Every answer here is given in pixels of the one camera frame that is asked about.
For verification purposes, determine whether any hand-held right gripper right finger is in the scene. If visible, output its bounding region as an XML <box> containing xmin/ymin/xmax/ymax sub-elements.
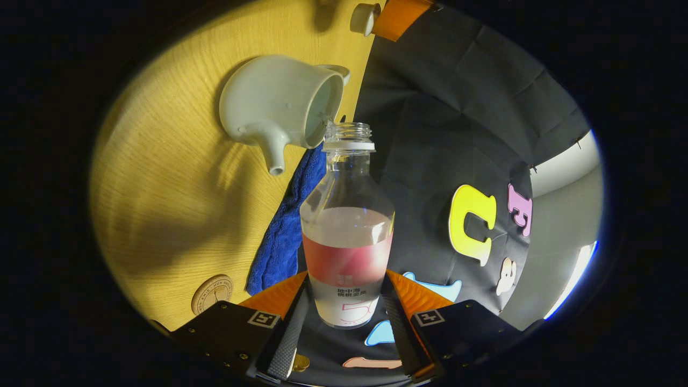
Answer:
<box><xmin>383</xmin><ymin>269</ymin><xmax>543</xmax><ymax>379</ymax></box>

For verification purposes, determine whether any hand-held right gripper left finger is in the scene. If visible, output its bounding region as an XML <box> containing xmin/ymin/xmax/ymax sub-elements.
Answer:
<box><xmin>171</xmin><ymin>270</ymin><xmax>312</xmax><ymax>379</ymax></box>

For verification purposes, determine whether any round wooden coaster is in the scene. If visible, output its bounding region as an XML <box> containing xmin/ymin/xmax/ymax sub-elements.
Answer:
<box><xmin>191</xmin><ymin>275</ymin><xmax>234</xmax><ymax>316</ymax></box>

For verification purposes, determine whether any clear plastic water bottle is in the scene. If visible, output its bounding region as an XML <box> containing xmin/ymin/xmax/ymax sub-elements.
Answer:
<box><xmin>299</xmin><ymin>122</ymin><xmax>396</xmax><ymax>329</ymax></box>

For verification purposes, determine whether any white ceramic teacup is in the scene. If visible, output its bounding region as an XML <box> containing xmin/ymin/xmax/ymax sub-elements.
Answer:
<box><xmin>219</xmin><ymin>54</ymin><xmax>351</xmax><ymax>176</ymax></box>

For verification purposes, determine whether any blue towel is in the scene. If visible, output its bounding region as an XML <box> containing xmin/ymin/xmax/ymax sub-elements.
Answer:
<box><xmin>246</xmin><ymin>144</ymin><xmax>328</xmax><ymax>296</ymax></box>

